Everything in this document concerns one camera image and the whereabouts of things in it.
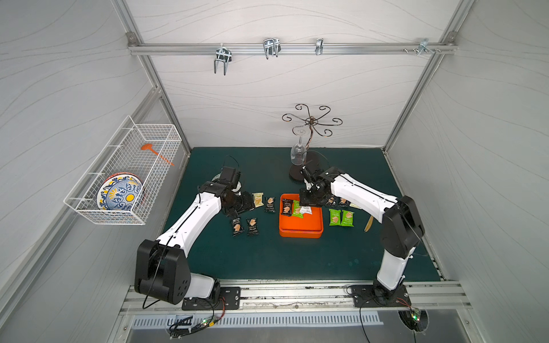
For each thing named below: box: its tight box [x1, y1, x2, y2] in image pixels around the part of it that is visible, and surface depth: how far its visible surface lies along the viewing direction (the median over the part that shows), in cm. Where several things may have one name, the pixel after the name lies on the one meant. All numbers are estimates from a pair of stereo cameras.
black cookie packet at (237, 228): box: [232, 217, 245, 237], surface depth 92 cm
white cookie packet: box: [299, 205, 313, 215], surface depth 88 cm
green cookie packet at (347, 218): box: [340, 210, 355, 228], surface depth 95 cm
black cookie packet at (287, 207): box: [281, 198, 294, 217], surface depth 97 cm
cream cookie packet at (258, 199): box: [251, 192, 265, 208], surface depth 100 cm
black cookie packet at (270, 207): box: [263, 196, 276, 213], surface depth 98 cm
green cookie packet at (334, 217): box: [328, 208, 341, 226], surface depth 95 cm
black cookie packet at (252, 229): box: [245, 217, 260, 237], surface depth 92 cm
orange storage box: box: [278, 193, 324, 239], surface depth 93 cm
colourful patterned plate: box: [96, 172, 146, 211], surface depth 62 cm
